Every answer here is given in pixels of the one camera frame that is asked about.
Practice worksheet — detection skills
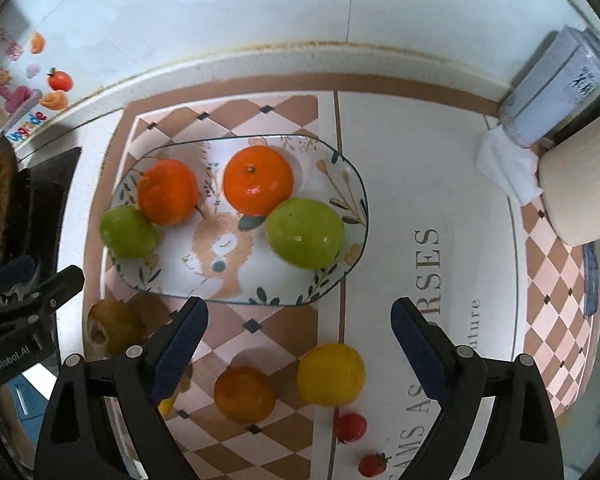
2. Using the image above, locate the small green apple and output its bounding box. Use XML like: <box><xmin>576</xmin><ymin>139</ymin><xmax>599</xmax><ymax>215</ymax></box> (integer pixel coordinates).
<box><xmin>99</xmin><ymin>205</ymin><xmax>159</xmax><ymax>260</ymax></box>

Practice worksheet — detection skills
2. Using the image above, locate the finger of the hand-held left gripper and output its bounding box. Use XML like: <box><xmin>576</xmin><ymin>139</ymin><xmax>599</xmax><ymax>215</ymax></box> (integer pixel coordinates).
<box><xmin>0</xmin><ymin>265</ymin><xmax>86</xmax><ymax>333</ymax></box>
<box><xmin>0</xmin><ymin>254</ymin><xmax>37</xmax><ymax>306</ymax></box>

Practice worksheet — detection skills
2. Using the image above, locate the large green apple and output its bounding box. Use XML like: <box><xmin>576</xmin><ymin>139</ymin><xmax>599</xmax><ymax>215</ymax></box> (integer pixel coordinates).
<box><xmin>265</xmin><ymin>198</ymin><xmax>346</xmax><ymax>270</ymax></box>

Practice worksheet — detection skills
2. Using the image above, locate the colourful cartoon wall sticker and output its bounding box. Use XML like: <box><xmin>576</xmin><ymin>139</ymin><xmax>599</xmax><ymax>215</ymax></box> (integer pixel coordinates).
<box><xmin>0</xmin><ymin>30</ymin><xmax>76</xmax><ymax>153</ymax></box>

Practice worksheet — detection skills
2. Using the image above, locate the smooth round orange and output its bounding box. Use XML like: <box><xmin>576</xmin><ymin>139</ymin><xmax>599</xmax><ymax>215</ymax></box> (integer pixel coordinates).
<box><xmin>223</xmin><ymin>146</ymin><xmax>295</xmax><ymax>217</ymax></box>

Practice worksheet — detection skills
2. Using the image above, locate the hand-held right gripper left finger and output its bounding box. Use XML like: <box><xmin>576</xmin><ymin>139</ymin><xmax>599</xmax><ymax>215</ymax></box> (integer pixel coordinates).
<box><xmin>34</xmin><ymin>296</ymin><xmax>210</xmax><ymax>480</ymax></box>

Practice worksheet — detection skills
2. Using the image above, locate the oval patterned ceramic plate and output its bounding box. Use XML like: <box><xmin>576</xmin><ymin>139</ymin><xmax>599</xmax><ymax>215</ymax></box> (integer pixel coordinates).
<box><xmin>102</xmin><ymin>134</ymin><xmax>370</xmax><ymax>307</ymax></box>

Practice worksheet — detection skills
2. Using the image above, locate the cream cylindrical container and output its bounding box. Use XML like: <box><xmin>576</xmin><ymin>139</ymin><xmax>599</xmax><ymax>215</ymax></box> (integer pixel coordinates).
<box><xmin>537</xmin><ymin>92</ymin><xmax>600</xmax><ymax>248</ymax></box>

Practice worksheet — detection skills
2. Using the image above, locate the clear plastic bottle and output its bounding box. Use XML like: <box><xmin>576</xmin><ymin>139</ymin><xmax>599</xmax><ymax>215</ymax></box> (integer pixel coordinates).
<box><xmin>497</xmin><ymin>26</ymin><xmax>600</xmax><ymax>149</ymax></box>

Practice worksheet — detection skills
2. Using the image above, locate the yellow lemon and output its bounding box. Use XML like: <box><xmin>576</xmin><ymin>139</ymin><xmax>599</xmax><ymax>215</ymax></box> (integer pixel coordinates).
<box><xmin>296</xmin><ymin>343</ymin><xmax>366</xmax><ymax>407</ymax></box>

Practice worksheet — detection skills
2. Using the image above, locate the brownish yellow pear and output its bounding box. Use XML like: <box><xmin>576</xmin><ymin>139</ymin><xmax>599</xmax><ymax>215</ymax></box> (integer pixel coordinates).
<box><xmin>86</xmin><ymin>299</ymin><xmax>147</xmax><ymax>359</ymax></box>

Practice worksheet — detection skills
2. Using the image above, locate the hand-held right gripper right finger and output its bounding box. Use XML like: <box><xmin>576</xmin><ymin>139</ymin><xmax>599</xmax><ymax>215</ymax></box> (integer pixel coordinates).
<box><xmin>390</xmin><ymin>297</ymin><xmax>565</xmax><ymax>480</ymax></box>

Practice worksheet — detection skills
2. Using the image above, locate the round red strawberry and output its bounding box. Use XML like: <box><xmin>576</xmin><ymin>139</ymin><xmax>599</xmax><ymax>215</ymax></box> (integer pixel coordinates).
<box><xmin>333</xmin><ymin>412</ymin><xmax>369</xmax><ymax>444</ymax></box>

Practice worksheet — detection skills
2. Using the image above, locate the red strawberry with leaves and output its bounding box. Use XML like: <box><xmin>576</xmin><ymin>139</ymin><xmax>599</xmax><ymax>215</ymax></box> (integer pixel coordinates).
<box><xmin>357</xmin><ymin>452</ymin><xmax>389</xmax><ymax>478</ymax></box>

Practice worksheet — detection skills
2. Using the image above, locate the dull orange mandarin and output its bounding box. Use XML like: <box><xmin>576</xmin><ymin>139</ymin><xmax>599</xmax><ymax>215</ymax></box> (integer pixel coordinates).
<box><xmin>213</xmin><ymin>366</ymin><xmax>277</xmax><ymax>424</ymax></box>

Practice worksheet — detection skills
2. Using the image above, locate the blue-rimmed dish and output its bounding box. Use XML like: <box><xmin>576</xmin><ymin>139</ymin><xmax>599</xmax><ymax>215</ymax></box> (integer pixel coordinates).
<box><xmin>581</xmin><ymin>241</ymin><xmax>600</xmax><ymax>319</ymax></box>

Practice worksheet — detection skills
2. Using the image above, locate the wrinkled orange mandarin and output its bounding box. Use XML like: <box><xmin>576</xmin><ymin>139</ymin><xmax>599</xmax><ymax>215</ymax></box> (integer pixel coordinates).
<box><xmin>137</xmin><ymin>159</ymin><xmax>201</xmax><ymax>226</ymax></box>

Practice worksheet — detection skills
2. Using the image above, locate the white paper tissue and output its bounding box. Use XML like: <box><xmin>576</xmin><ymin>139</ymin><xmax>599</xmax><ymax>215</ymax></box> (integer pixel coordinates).
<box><xmin>475</xmin><ymin>125</ymin><xmax>544</xmax><ymax>206</ymax></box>

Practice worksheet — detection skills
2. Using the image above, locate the checkered printed table mat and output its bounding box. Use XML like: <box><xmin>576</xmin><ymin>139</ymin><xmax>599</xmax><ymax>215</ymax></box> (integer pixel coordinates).
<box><xmin>55</xmin><ymin>87</ymin><xmax>600</xmax><ymax>480</ymax></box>

